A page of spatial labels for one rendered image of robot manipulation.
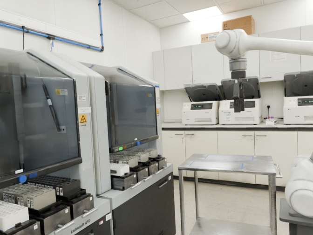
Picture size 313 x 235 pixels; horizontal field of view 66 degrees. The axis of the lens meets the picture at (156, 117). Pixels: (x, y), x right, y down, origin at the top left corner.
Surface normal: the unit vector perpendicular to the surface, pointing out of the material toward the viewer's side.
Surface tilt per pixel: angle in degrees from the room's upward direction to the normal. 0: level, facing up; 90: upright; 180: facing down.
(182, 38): 90
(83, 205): 90
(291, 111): 90
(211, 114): 90
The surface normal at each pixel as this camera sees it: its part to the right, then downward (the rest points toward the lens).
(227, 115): -0.47, 0.07
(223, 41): -0.69, 0.04
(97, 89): 0.88, -0.02
